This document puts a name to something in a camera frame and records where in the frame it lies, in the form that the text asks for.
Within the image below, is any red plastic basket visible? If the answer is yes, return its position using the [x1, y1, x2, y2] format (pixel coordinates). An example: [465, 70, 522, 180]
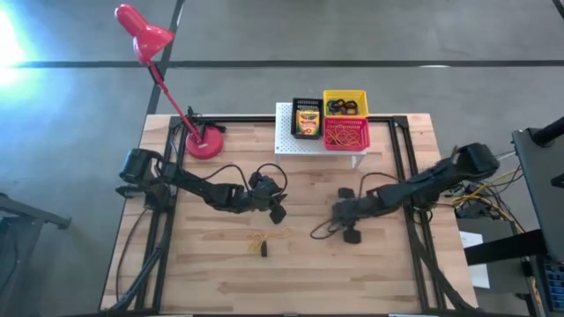
[323, 116, 371, 152]

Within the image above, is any white perforated shelf riser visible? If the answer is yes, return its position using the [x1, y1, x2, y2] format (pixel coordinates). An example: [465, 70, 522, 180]
[273, 101, 367, 171]

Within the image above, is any red desk lamp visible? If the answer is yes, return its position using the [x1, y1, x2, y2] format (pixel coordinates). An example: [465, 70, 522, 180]
[114, 3, 226, 161]

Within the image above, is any white paper sheet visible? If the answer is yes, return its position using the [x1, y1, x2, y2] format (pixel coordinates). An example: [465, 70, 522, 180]
[457, 231, 491, 290]

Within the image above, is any grey metal stand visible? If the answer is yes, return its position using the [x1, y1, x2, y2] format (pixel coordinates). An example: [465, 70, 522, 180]
[0, 192, 72, 317]

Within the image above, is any black coil wrist keychain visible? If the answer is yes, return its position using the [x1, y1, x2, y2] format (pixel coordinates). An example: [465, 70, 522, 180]
[326, 99, 347, 117]

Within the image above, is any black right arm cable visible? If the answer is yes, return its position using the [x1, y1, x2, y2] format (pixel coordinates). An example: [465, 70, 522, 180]
[309, 171, 400, 241]

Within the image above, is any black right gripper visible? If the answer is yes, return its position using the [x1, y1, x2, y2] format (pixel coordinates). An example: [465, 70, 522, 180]
[332, 188, 384, 245]

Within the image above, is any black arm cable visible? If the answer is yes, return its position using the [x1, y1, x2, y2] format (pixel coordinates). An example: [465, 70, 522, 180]
[309, 171, 400, 241]
[200, 162, 288, 199]

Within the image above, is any black plastic basket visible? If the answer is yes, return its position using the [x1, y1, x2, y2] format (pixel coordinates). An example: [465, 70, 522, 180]
[290, 98, 325, 141]

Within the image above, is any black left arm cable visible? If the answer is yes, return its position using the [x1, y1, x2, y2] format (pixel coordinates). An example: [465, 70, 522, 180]
[200, 162, 288, 199]

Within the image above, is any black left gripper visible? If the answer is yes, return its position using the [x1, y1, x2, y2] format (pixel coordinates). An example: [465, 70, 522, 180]
[237, 171, 288, 225]

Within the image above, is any yellow plastic basket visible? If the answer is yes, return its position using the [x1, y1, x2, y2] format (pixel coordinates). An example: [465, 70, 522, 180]
[322, 89, 369, 119]

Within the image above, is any yellow rubber band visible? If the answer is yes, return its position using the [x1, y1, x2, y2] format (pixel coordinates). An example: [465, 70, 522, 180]
[245, 226, 293, 255]
[328, 127, 353, 149]
[326, 125, 367, 149]

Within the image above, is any yellow cable bundle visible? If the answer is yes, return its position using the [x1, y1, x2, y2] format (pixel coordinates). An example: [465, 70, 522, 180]
[451, 169, 525, 234]

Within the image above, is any black aluminium table frame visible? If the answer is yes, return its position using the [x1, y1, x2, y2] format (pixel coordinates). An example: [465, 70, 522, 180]
[105, 113, 484, 316]

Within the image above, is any black computer cart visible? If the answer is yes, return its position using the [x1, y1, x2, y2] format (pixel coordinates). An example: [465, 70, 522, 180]
[511, 114, 564, 317]

